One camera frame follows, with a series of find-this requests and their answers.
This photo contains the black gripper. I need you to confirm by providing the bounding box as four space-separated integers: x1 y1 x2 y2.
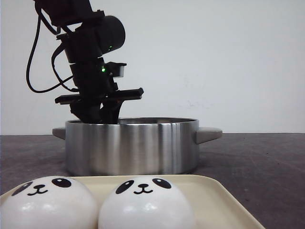
55 58 144 124

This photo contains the panda bun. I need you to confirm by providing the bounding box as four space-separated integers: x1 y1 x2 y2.
98 176 196 229
0 176 98 229

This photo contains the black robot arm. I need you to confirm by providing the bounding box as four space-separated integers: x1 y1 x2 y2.
35 0 143 124

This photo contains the stainless steel steamer pot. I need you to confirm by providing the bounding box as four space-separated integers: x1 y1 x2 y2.
52 117 223 176

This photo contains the cream plastic tray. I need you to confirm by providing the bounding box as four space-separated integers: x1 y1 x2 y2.
0 174 266 229

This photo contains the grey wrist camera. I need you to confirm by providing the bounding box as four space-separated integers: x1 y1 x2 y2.
105 62 127 78

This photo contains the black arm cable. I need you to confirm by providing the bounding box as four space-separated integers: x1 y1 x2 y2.
26 4 83 94

